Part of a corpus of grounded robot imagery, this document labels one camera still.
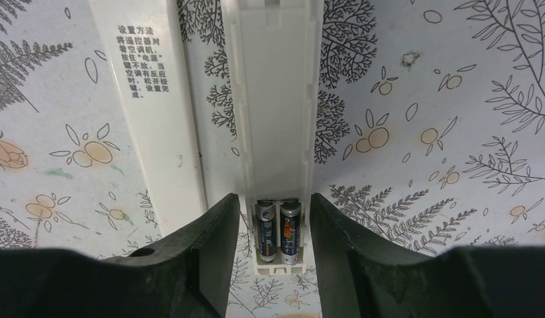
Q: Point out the floral tablecloth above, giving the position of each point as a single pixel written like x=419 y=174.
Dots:
x=430 y=132

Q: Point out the white remote battery cover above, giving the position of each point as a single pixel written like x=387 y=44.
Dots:
x=143 y=44

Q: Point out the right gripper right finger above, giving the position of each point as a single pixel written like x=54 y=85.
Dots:
x=361 y=274

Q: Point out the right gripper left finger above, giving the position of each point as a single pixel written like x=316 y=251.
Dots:
x=185 y=274

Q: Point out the white remote control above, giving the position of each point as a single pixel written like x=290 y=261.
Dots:
x=273 y=51

